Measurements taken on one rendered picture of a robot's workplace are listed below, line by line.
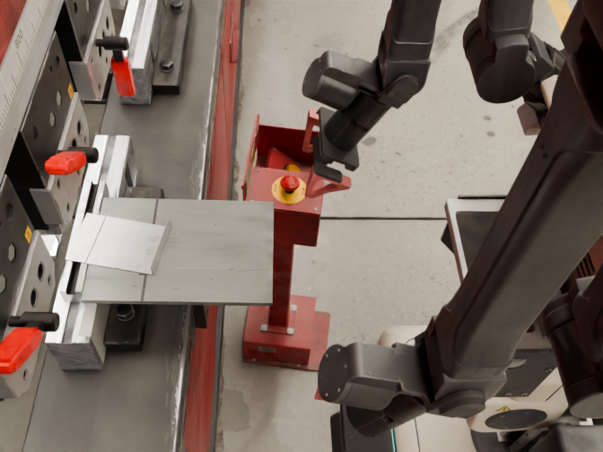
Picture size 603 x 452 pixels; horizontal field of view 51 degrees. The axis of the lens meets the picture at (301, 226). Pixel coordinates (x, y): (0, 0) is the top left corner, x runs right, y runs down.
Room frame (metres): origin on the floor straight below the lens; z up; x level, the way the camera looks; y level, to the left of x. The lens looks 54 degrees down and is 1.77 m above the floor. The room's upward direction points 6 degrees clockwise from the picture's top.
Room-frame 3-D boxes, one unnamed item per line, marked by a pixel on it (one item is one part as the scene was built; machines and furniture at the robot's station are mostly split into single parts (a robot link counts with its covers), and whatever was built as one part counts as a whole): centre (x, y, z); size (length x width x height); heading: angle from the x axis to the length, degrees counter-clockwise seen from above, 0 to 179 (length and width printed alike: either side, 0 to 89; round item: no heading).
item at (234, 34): (1.52, 0.25, 0.59); 0.15 x 0.02 x 0.07; 5
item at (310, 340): (0.85, 0.01, 0.06); 0.25 x 0.20 x 0.12; 88
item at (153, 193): (0.53, 0.26, 0.89); 0.30 x 0.05 x 0.03; 5
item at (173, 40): (1.09, 0.31, 0.89); 0.30 x 0.05 x 0.03; 5
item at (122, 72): (0.64, 0.27, 1.20); 0.04 x 0.02 x 0.10; 95
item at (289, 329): (0.85, 0.04, 0.13); 0.10 x 0.10 x 0.01; 88
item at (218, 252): (0.50, 0.17, 1.00); 0.26 x 0.18 x 0.01; 95
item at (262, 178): (0.85, 0.04, 0.75); 0.20 x 0.16 x 0.18; 178
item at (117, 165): (0.54, 0.32, 0.92); 0.39 x 0.06 x 0.10; 5
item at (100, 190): (0.51, 0.32, 0.99); 0.20 x 0.03 x 0.03; 5
